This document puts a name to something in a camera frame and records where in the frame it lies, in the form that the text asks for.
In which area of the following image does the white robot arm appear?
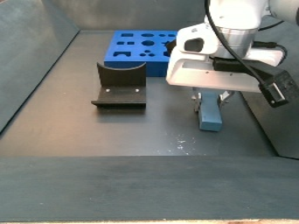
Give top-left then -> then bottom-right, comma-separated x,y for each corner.
165,0 -> 299,108

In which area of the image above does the blue foam shape board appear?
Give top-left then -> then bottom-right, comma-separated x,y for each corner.
104,30 -> 176,77

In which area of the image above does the black cable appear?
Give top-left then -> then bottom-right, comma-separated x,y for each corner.
202,0 -> 269,88

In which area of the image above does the light blue rectangular block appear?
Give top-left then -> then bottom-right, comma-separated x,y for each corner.
198,91 -> 221,132

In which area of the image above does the black curved fixture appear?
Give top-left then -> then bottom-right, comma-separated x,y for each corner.
90,63 -> 145,109

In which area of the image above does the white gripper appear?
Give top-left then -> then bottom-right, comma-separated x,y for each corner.
165,23 -> 282,112

